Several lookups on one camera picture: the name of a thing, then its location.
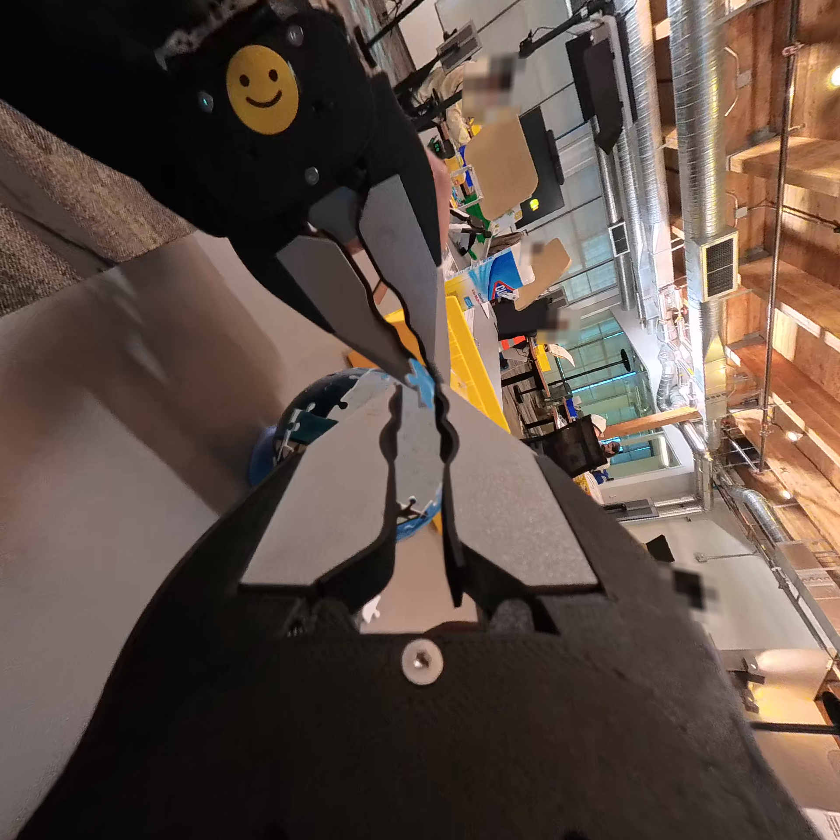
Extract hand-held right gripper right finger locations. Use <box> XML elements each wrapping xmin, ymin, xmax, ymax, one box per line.
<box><xmin>430</xmin><ymin>384</ymin><xmax>601</xmax><ymax>611</ymax></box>

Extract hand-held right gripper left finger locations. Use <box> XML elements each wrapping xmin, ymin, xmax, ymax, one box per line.
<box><xmin>239</xmin><ymin>377</ymin><xmax>404</xmax><ymax>616</ymax></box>

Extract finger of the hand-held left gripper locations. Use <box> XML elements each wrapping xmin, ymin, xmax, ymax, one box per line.
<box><xmin>307</xmin><ymin>175</ymin><xmax>442</xmax><ymax>370</ymax></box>
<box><xmin>274</xmin><ymin>236</ymin><xmax>413</xmax><ymax>380</ymax></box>

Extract blue puzzle ball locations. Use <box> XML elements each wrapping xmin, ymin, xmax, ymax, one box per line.
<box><xmin>272</xmin><ymin>367</ymin><xmax>450</xmax><ymax>542</ymax></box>

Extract light blue puzzle piece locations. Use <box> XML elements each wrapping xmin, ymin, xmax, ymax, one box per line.
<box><xmin>406</xmin><ymin>357</ymin><xmax>438</xmax><ymax>409</ymax></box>

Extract person's left hand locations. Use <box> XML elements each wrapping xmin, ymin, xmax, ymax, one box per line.
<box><xmin>425</xmin><ymin>147</ymin><xmax>454</xmax><ymax>263</ymax></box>

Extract blue white wipes pack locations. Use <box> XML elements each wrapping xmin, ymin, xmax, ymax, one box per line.
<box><xmin>453</xmin><ymin>252</ymin><xmax>526</xmax><ymax>309</ymax></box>

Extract yellow plastic bin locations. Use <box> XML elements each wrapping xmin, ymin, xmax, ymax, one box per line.
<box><xmin>346</xmin><ymin>276</ymin><xmax>511</xmax><ymax>434</ymax></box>

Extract large brown board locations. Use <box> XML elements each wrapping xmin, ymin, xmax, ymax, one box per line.
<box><xmin>462</xmin><ymin>118</ymin><xmax>540</xmax><ymax>221</ymax></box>

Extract small brown board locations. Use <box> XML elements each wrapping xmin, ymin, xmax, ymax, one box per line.
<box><xmin>515</xmin><ymin>238</ymin><xmax>572</xmax><ymax>311</ymax></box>

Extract black hanging monitor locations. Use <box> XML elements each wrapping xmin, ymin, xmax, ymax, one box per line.
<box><xmin>566</xmin><ymin>20</ymin><xmax>626</xmax><ymax>155</ymax></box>

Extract white vent grille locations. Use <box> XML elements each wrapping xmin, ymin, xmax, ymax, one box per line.
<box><xmin>699</xmin><ymin>230</ymin><xmax>741</xmax><ymax>303</ymax></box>

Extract silver ventilation duct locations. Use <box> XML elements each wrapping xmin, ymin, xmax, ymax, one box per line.
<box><xmin>666</xmin><ymin>0</ymin><xmax>744</xmax><ymax>368</ymax></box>

